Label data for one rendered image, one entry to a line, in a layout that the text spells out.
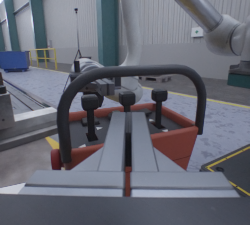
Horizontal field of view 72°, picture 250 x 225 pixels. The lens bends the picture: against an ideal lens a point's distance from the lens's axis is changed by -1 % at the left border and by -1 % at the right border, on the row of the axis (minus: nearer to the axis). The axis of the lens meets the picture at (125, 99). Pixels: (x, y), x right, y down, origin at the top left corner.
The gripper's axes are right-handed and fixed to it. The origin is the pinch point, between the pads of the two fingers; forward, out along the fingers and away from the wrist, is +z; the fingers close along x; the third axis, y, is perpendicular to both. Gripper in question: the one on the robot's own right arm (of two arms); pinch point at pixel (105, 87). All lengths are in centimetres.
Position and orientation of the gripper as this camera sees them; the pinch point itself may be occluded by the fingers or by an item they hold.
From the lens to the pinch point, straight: 38.1
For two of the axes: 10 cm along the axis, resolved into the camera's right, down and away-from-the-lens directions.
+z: 3.5, 2.5, -9.0
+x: 9.4, -1.0, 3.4
